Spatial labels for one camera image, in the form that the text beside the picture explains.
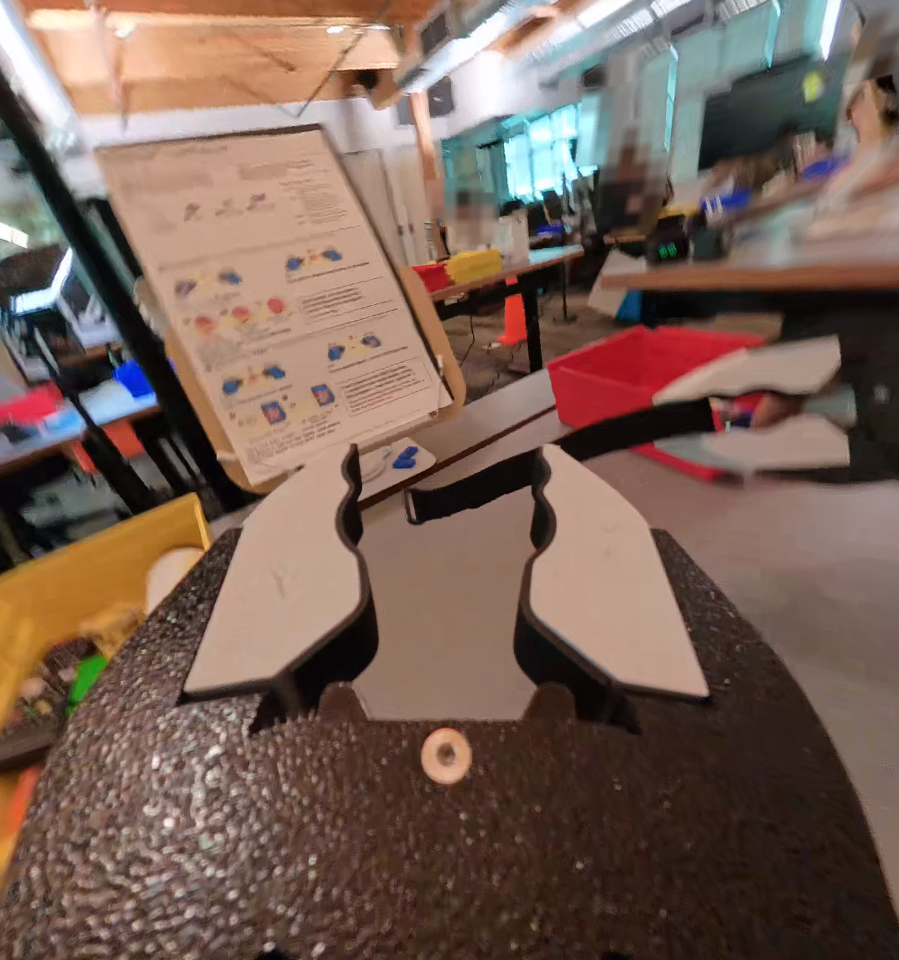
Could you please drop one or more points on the small black display device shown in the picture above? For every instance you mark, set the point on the small black display device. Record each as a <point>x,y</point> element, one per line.
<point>667,240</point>

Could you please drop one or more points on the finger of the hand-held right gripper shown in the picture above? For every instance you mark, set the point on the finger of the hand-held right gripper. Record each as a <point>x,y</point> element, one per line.
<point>780,368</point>
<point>795,447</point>

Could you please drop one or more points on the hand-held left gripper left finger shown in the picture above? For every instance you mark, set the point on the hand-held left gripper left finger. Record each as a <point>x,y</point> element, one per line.
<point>277,600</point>

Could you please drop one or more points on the blue plastic bin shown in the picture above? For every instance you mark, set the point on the blue plastic bin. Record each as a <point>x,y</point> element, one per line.
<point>132,375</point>

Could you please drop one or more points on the black remote control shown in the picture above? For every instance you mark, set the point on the black remote control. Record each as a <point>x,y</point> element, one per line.
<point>30,720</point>

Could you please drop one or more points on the yellow plastic bin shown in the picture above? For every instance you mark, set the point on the yellow plastic bin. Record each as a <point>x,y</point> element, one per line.
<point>105,563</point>

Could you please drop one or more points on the red plastic bin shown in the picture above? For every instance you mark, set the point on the red plastic bin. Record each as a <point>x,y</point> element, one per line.
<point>15,405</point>
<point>615,375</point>
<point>432,275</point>

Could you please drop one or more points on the orange traffic cone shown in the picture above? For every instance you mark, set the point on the orange traffic cone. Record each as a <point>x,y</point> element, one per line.
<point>513,318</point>

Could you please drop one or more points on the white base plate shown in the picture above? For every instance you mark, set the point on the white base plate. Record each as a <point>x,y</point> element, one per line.
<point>375,462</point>

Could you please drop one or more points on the person's right hand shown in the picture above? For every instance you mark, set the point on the person's right hand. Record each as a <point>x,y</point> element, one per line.
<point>780,410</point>

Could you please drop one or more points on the black vertical pole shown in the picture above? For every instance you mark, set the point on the black vertical pole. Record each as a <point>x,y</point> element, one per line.
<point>78,225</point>

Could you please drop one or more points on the printed instruction sheet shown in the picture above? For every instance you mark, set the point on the printed instruction sheet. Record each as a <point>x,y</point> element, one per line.
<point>270,300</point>

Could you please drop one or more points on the small blue plastic piece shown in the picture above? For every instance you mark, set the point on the small blue plastic piece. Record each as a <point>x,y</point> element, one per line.
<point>405,456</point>

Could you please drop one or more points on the stack of yellow bins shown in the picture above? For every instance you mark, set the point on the stack of yellow bins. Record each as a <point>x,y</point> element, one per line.
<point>475,267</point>

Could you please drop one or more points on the white plastic bottle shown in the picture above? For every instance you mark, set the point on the white plastic bottle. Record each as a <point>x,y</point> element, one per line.
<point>172,578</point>

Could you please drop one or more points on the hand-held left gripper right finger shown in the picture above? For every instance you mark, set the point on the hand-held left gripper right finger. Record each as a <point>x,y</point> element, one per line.
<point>615,600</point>

